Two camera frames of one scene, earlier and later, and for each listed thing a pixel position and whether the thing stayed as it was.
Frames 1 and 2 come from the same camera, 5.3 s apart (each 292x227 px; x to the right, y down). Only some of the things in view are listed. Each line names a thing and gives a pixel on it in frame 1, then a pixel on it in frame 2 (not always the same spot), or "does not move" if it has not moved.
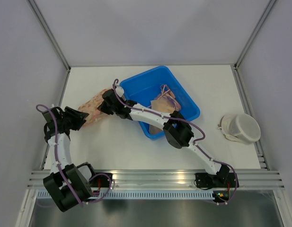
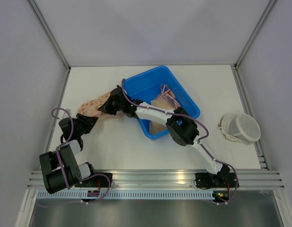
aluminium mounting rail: (170, 178) does not move
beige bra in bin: (166, 102) does not move
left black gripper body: (73, 120) → (82, 125)
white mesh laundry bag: (242, 128) does not move
